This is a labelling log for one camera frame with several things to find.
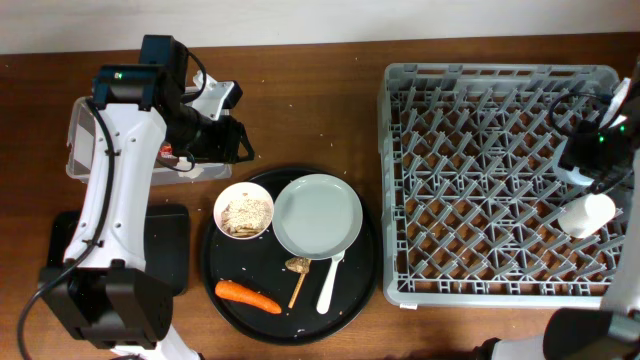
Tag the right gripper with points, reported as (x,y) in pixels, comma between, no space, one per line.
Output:
(575,151)

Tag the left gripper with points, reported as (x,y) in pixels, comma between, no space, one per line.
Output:
(227,144)

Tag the white cup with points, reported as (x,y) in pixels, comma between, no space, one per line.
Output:
(582,217)

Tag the pink bowl with food scraps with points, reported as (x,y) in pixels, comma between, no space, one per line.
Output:
(243,211)

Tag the red snack wrapper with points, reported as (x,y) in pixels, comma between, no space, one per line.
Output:
(166,151)

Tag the grey plate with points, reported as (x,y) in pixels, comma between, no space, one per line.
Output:
(317,216)

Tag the wooden chopstick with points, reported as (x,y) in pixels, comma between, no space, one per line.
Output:
(296,291)

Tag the blue cup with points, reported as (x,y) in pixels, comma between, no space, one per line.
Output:
(573,177)

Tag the white tissue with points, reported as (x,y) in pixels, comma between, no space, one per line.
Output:
(195,172)

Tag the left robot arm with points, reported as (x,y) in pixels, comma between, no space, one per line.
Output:
(101,292)

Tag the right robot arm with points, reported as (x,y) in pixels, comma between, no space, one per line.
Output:
(612,330)

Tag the grey dishwasher rack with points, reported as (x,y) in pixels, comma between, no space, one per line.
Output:
(470,199)

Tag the black rectangular tray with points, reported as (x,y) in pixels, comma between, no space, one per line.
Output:
(166,243)

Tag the brown food lump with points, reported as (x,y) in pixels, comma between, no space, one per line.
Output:
(298,265)

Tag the round black serving tray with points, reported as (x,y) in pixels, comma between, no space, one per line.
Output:
(308,274)

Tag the orange carrot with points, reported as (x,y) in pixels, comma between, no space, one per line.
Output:
(231,291)

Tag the clear plastic bin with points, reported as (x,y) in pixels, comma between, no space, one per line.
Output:
(137,136)

